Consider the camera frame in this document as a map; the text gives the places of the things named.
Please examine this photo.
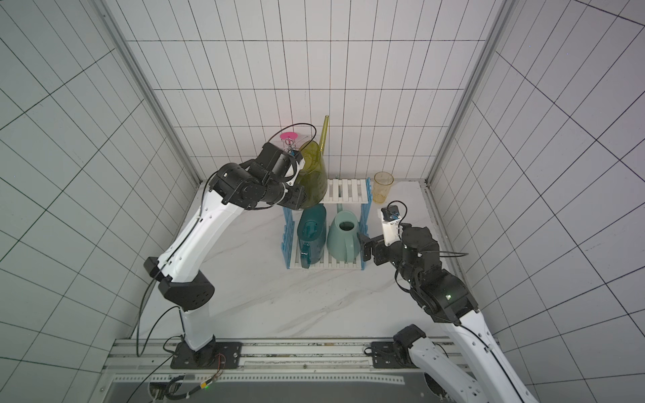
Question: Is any mint green watering can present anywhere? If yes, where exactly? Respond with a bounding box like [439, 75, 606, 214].
[327, 210, 360, 264]

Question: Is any olive green watering can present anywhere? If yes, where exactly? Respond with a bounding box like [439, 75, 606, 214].
[296, 115, 329, 209]

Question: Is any dark teal watering can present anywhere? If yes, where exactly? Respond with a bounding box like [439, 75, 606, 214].
[297, 204, 327, 269]

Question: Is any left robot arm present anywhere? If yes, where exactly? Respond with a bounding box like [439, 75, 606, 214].
[144, 143, 307, 368]

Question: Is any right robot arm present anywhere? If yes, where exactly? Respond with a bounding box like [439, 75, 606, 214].
[358, 224, 536, 402]

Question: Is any white blue slatted shelf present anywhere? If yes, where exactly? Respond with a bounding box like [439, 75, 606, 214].
[282, 179, 372, 270]

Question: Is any pink hanging cup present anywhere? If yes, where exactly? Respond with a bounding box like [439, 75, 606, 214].
[280, 132, 299, 143]

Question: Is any yellow transparent cup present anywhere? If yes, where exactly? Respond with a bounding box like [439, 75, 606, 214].
[372, 171, 395, 204]

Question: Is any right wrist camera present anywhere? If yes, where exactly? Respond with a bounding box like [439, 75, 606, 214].
[381, 205, 402, 246]

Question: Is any aluminium mounting rail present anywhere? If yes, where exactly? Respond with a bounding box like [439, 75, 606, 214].
[102, 338, 418, 385]

